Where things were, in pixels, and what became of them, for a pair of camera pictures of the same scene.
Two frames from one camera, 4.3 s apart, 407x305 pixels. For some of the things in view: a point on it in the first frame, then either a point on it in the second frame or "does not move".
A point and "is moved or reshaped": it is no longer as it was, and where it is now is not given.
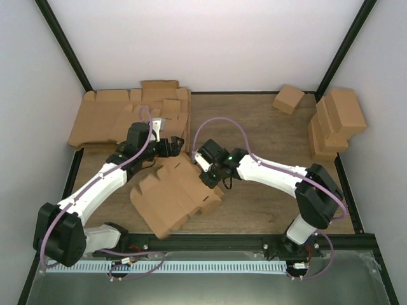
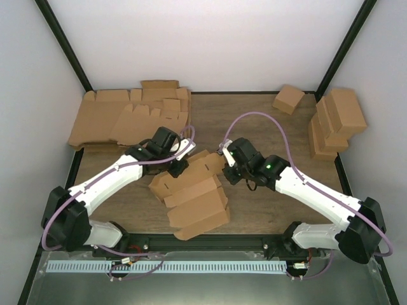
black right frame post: (364, 13) does not move
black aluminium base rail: (135, 243) does not move
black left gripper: (175, 150) -> (175, 172)
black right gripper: (211, 182) -> (233, 178)
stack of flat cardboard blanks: (103, 116) does not move
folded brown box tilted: (288, 98) does not move
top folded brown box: (343, 112) does not move
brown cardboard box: (166, 199) is moved or reshaped
